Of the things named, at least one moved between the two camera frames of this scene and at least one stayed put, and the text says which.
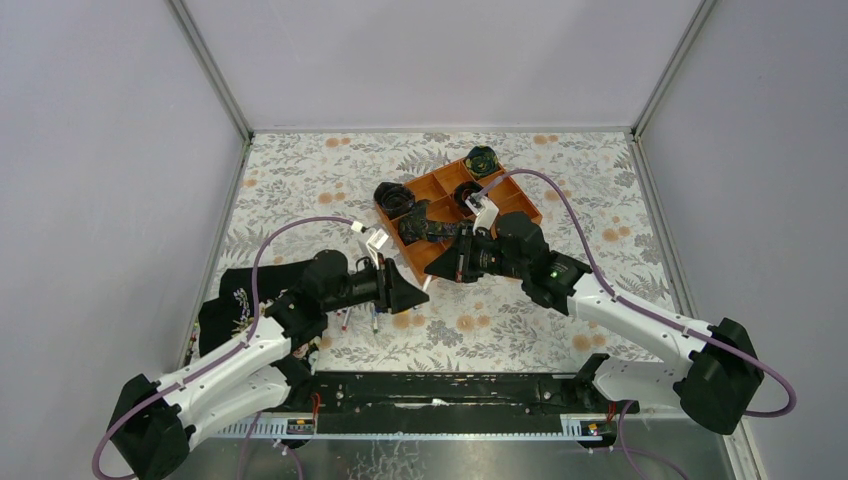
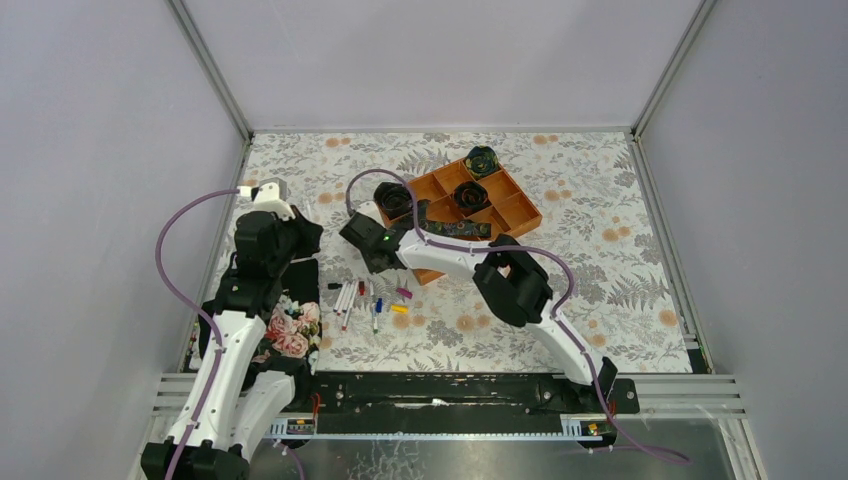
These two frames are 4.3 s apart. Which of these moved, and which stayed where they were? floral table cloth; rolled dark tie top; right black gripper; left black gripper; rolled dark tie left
Moved: right black gripper; left black gripper
Stayed: rolled dark tie top; floral table cloth; rolled dark tie left
